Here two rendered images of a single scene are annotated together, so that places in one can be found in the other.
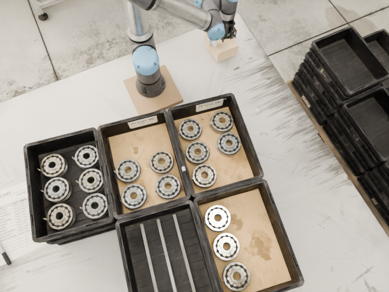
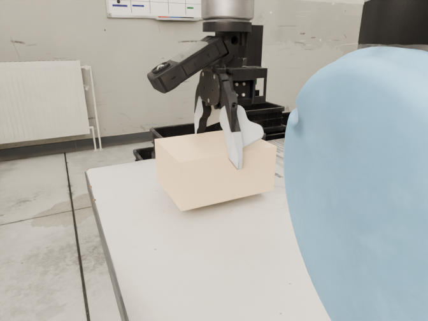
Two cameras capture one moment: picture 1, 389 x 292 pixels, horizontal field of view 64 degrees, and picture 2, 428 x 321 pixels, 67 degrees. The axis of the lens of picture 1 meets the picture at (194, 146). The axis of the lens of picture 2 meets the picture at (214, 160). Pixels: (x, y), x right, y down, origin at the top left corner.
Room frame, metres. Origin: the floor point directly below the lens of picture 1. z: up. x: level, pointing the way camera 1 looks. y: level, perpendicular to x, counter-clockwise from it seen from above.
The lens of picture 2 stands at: (1.10, 0.36, 0.95)
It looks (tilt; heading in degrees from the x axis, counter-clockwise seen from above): 21 degrees down; 271
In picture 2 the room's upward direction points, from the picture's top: straight up
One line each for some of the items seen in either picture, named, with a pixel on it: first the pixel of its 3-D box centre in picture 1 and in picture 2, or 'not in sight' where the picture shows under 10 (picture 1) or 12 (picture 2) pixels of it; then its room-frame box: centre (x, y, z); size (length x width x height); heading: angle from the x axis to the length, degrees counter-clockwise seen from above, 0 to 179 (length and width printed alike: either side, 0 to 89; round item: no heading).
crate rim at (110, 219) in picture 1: (67, 181); not in sight; (0.30, 0.49, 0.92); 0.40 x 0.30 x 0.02; 17
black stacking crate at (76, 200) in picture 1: (72, 185); not in sight; (0.30, 0.49, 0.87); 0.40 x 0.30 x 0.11; 17
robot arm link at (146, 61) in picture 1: (146, 64); not in sight; (0.87, 0.23, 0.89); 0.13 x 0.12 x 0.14; 13
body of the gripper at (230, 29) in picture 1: (226, 26); (230, 65); (1.08, -0.14, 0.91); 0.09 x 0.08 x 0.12; 26
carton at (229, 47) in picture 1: (220, 43); (213, 164); (1.11, -0.13, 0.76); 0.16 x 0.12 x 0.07; 26
